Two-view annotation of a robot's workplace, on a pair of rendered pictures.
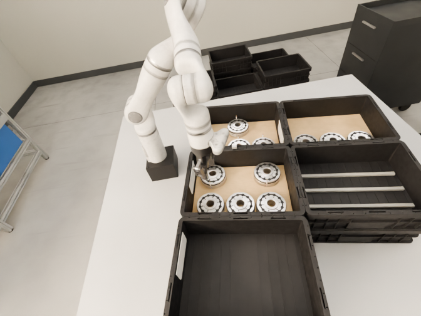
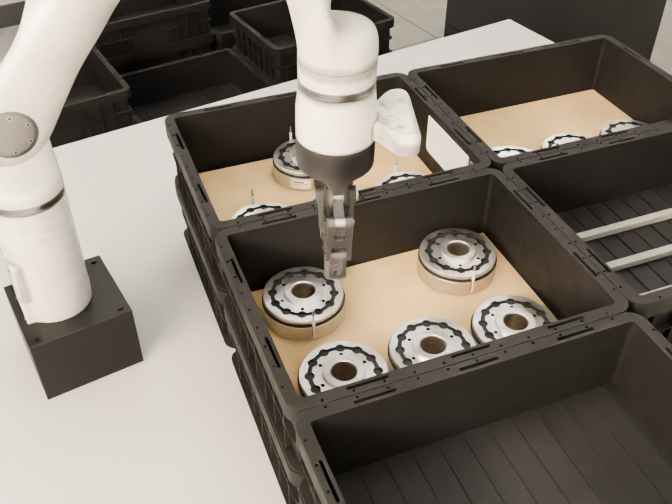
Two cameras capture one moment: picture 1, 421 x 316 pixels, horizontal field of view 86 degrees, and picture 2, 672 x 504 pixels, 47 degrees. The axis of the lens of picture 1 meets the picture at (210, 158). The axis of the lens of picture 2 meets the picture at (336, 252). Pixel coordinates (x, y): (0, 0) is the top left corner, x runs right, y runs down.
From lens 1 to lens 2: 0.37 m
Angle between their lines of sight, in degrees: 25
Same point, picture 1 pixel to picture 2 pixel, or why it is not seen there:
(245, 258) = (519, 487)
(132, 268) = not seen: outside the picture
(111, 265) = not seen: outside the picture
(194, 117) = (352, 37)
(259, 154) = (423, 207)
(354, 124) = (595, 112)
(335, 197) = (646, 275)
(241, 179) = (390, 293)
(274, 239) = (565, 413)
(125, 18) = not seen: outside the picture
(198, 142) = (349, 127)
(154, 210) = (104, 489)
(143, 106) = (48, 90)
